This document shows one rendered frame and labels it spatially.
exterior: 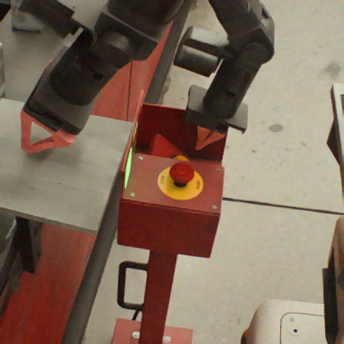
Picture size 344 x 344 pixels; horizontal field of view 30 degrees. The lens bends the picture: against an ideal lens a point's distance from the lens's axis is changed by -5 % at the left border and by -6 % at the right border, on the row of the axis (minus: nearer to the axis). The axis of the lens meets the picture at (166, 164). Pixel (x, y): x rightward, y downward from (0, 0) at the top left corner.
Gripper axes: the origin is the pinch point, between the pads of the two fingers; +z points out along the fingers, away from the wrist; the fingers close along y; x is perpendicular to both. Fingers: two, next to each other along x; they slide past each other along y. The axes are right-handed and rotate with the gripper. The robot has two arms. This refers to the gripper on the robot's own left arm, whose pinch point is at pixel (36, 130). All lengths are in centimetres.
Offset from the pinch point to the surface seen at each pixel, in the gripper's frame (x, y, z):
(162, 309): 47, -23, 50
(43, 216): 5.1, 9.4, 1.0
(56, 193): 5.5, 5.7, 0.8
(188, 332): 65, -34, 68
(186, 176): 25.9, -20.0, 11.0
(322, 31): 100, -207, 60
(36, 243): 9.5, 0.7, 18.3
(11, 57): -7.4, -33.3, 22.3
